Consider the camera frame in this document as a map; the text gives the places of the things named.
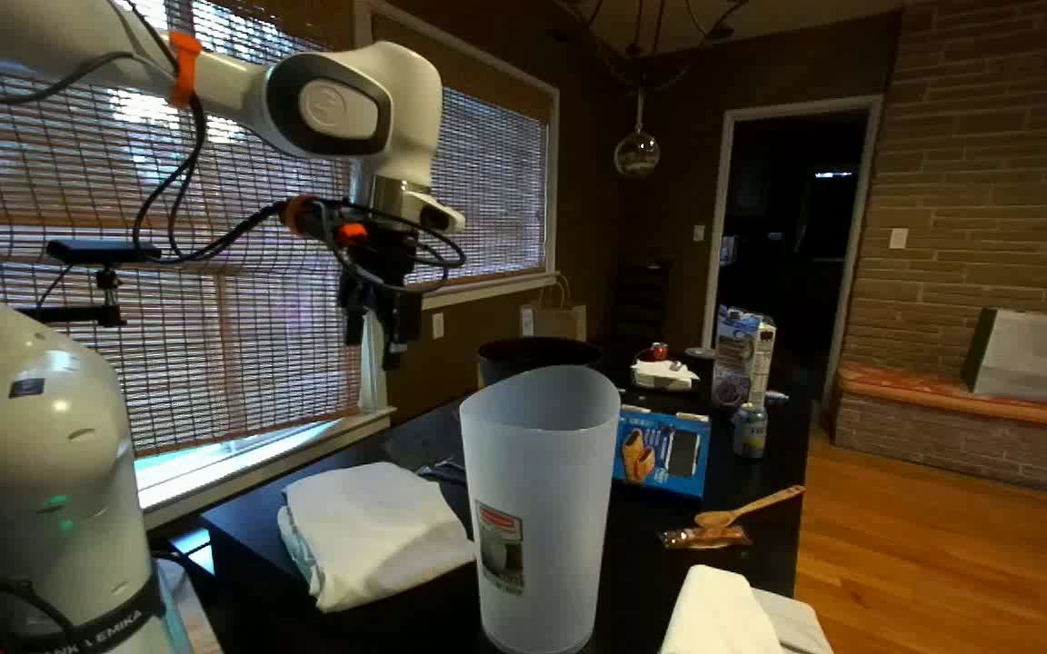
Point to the wide bamboo window blind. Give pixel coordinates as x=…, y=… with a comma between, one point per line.
x=221, y=330

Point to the hanging glass globe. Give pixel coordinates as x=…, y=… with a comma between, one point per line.
x=639, y=151

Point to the blue white paper package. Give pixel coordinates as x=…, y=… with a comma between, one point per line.
x=742, y=359

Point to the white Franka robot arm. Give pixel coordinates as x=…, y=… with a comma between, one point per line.
x=344, y=112

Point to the wooden spoon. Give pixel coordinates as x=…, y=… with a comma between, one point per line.
x=727, y=519

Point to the blue snack box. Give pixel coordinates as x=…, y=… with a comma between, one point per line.
x=664, y=452

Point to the white flat box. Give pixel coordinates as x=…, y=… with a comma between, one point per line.
x=1037, y=355

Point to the white food container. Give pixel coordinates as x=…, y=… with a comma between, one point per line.
x=664, y=373

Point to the white light switch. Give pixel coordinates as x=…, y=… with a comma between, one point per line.
x=900, y=239

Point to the brick hearth bench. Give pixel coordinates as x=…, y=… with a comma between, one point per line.
x=962, y=418

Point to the translucent plastic jar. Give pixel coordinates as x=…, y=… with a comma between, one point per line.
x=543, y=511

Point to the narrow bamboo window blind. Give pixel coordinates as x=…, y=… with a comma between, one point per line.
x=492, y=193

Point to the white crumpled cloth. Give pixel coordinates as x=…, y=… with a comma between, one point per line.
x=719, y=611

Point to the white wall outlet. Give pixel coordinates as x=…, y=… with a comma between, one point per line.
x=439, y=326

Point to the black camera on stand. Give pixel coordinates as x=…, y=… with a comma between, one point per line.
x=99, y=252

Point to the white door frame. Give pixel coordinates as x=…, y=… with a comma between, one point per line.
x=721, y=241

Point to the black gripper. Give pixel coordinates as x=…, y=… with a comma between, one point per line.
x=381, y=275

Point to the white pillow case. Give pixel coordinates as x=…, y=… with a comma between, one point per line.
x=364, y=533

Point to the small metal can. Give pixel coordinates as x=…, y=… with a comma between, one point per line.
x=750, y=430

